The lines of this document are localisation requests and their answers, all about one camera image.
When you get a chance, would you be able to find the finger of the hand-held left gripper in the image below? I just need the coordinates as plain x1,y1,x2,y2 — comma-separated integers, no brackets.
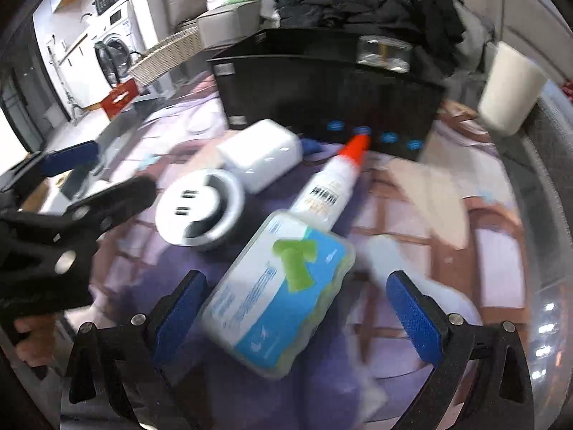
0,176,158,245
0,140,100,193

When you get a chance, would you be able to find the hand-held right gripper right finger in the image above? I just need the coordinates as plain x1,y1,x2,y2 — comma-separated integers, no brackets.
386,271,535,430

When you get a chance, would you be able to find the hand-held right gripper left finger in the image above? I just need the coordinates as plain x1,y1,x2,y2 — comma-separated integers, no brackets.
67,270,211,430

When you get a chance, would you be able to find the blue green wet wipes pack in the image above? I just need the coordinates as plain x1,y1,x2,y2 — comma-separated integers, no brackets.
197,210,356,381

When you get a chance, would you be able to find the person's left hand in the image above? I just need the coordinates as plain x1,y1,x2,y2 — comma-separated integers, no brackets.
13,314,61,370

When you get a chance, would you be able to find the red box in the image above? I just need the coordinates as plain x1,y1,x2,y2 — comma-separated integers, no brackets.
101,78,139,119

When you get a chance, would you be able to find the round white power socket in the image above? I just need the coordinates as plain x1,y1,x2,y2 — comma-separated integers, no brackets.
154,169,246,252

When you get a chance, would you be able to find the printed purple tablecloth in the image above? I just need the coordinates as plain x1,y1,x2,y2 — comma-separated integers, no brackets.
87,78,533,430

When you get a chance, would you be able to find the white washing machine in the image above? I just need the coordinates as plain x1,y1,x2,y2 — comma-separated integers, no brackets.
92,0,150,88

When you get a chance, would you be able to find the white wicker basket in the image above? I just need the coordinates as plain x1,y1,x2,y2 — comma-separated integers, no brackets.
127,27,207,91

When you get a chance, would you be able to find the white charger box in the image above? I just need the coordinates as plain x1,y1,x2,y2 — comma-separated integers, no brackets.
216,119,304,195

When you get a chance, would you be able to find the white glue bottle orange cap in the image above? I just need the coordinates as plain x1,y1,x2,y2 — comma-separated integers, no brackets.
289,133,373,230

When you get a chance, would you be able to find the grey cardboard box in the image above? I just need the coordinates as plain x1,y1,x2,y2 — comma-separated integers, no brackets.
196,0,263,48

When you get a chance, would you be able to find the black desk organizer box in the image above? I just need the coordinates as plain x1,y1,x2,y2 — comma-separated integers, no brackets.
207,28,446,163

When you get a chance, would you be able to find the white cup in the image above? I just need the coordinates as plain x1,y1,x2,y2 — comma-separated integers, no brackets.
477,41,549,136

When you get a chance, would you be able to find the pile of black clothes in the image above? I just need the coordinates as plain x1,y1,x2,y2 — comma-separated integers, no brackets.
264,0,468,57

